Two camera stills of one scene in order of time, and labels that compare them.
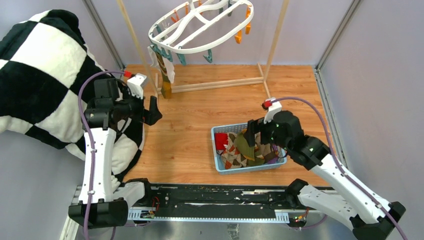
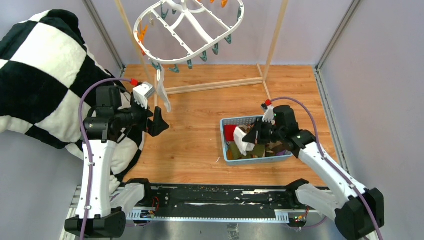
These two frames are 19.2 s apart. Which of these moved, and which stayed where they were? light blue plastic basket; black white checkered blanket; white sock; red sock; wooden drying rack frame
Moved: light blue plastic basket; red sock; white sock
Stayed: wooden drying rack frame; black white checkered blanket
